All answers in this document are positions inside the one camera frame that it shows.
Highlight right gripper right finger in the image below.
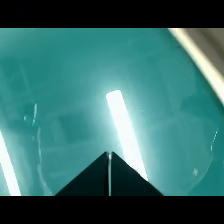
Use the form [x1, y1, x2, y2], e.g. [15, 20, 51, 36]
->
[109, 151, 165, 197]

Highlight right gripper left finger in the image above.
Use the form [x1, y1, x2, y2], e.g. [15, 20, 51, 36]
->
[54, 151, 110, 197]

